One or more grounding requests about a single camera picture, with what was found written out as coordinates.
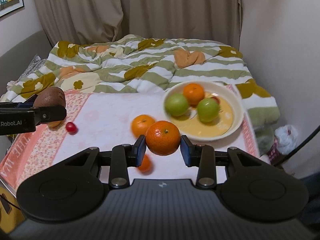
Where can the grey upholstered headboard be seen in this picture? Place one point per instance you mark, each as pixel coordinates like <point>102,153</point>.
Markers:
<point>20,50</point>

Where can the grey patterned pillow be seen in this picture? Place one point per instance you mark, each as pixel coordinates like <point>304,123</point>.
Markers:
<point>33,66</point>

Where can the large orange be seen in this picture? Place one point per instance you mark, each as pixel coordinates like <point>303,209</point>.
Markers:
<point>193,93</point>

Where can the yellow object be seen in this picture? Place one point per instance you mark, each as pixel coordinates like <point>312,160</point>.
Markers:
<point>12,215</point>

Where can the brown kiwi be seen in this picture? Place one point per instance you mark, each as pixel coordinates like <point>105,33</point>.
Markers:
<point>50,96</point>

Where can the cream bowl with yellow print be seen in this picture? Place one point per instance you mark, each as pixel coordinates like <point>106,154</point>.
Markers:
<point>207,131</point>

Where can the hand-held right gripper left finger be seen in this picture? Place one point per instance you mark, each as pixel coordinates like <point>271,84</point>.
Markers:
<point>141,152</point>

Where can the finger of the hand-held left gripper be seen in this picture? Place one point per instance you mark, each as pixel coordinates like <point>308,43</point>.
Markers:
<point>29,100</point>
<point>51,115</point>

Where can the white plastic bag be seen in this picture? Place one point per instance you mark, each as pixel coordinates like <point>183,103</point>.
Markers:
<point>287,137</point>

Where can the red cherry tomato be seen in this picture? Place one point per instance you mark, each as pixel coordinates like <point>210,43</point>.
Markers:
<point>216,100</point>
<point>71,127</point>

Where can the green striped floral blanket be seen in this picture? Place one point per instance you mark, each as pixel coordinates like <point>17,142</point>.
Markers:
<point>125,62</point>

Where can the pink floral tablecloth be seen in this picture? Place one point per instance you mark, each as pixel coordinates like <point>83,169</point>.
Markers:
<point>105,112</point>

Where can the red patterned fabric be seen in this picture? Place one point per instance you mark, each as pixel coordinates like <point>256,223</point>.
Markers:
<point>273,152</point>

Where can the beige curtain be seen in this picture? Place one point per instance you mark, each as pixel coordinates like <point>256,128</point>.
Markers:
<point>137,7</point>

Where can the green apple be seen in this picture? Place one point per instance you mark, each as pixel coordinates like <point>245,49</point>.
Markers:
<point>208,110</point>
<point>176,105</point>

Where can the small mandarin orange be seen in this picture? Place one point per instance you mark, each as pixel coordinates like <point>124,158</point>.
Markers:
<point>146,165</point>
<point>163,138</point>

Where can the medium orange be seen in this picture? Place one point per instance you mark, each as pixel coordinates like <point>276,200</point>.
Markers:
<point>140,126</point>

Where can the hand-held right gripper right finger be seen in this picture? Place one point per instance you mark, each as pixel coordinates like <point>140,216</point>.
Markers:
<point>185,152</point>

